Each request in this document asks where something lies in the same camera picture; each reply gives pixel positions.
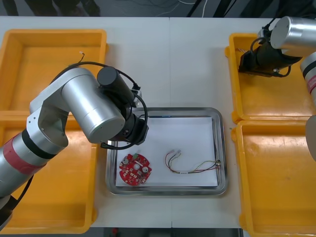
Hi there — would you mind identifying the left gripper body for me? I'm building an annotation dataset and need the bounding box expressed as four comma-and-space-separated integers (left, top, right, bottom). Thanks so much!
122, 115, 150, 146

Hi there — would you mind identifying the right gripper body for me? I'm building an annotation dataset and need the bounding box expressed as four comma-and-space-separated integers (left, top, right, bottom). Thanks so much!
238, 50, 260, 75

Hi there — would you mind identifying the round red circuit board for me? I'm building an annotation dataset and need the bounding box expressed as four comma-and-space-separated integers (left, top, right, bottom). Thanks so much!
119, 153, 153, 186

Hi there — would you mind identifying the yellow-orange plastic bin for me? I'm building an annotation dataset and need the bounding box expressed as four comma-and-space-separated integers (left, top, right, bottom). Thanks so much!
0, 111, 98, 235
0, 29, 109, 117
225, 33, 316, 124
231, 120, 316, 237

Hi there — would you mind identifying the white sheet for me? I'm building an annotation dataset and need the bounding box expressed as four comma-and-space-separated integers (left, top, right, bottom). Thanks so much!
115, 117, 219, 188

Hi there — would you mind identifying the steel tray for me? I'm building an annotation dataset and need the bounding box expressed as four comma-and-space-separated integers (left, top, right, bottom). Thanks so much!
105, 107, 229, 196

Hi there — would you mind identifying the red green-yellow wire harness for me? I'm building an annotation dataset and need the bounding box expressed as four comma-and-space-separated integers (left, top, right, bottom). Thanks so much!
163, 149, 222, 175

